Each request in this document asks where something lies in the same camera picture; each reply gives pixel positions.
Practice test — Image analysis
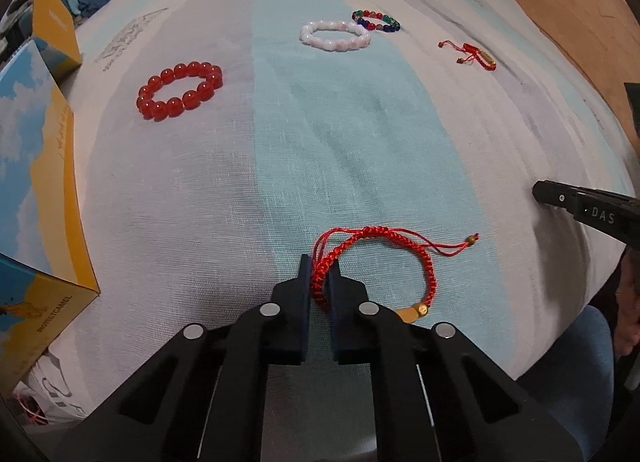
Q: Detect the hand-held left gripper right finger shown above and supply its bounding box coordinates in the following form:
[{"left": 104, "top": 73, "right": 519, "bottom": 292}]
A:
[{"left": 327, "top": 259, "right": 583, "bottom": 462}]

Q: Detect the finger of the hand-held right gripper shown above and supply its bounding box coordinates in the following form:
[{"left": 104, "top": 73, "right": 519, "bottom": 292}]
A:
[{"left": 532, "top": 180, "right": 578, "bottom": 215}]

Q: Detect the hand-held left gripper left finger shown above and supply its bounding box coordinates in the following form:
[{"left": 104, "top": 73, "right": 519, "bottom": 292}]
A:
[{"left": 52, "top": 253, "right": 312, "bottom": 462}]

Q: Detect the red braided cord bracelet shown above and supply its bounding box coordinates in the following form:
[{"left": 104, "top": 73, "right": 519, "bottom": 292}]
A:
[{"left": 311, "top": 225, "right": 480, "bottom": 325}]

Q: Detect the red cord gold bar bracelet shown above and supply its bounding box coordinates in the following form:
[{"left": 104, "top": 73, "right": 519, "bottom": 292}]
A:
[{"left": 438, "top": 40, "right": 499, "bottom": 71}]

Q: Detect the multicolour bead bracelet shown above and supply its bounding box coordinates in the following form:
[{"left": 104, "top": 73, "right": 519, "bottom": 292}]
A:
[{"left": 351, "top": 9, "right": 402, "bottom": 34}]

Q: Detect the red bead bracelet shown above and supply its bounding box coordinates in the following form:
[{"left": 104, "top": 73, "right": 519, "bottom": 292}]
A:
[{"left": 136, "top": 61, "right": 224, "bottom": 120}]

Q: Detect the white bead bracelet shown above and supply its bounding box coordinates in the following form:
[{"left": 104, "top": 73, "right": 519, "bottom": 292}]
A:
[{"left": 299, "top": 19, "right": 372, "bottom": 52}]

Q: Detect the cardboard shoe box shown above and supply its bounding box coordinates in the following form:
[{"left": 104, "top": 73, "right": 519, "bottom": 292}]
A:
[{"left": 0, "top": 0, "right": 101, "bottom": 393}]

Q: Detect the person's right hand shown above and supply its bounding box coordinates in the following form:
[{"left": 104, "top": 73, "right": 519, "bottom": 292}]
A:
[{"left": 616, "top": 272, "right": 640, "bottom": 360}]

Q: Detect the dark cloth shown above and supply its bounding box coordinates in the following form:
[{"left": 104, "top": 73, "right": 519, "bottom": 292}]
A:
[{"left": 624, "top": 83, "right": 640, "bottom": 153}]

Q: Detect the person's blue jeans leg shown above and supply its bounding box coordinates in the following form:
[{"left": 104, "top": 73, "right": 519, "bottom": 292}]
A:
[{"left": 520, "top": 304, "right": 632, "bottom": 462}]

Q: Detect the white plastic bag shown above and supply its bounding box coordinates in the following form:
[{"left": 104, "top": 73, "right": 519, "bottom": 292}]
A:
[{"left": 12, "top": 354, "right": 101, "bottom": 425}]

